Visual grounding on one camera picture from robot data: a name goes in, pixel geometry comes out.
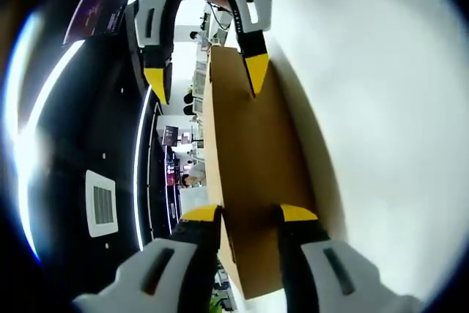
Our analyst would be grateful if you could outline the dark hanging screen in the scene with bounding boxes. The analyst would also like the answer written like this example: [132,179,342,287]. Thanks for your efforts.
[163,125,180,147]

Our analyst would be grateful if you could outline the white ceiling air vent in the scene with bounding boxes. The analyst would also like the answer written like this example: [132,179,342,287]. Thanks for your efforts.
[84,169,118,239]

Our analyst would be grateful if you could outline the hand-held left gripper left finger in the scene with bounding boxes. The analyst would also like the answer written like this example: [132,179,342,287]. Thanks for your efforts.
[73,202,224,313]

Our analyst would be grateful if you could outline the large dark hanging display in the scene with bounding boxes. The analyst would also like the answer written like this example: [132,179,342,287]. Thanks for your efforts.
[64,0,139,45]

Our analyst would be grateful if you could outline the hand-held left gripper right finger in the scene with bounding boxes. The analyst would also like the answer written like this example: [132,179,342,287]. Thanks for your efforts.
[270,202,422,313]

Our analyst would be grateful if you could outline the brown cardboard shoe box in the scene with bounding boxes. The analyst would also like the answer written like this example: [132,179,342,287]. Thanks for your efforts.
[203,45,347,301]

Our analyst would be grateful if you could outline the row of white office chairs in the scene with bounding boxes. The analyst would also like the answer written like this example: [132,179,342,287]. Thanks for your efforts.
[192,58,210,114]

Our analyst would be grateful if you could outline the white partition board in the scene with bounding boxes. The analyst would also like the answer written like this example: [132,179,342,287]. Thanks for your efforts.
[179,187,221,226]

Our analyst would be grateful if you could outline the long ceiling light strip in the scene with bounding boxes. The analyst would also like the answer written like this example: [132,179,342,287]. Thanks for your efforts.
[3,8,87,266]
[133,84,162,251]

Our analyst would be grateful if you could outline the red hanging screen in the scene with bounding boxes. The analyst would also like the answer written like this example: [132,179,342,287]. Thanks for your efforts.
[166,158,180,185]

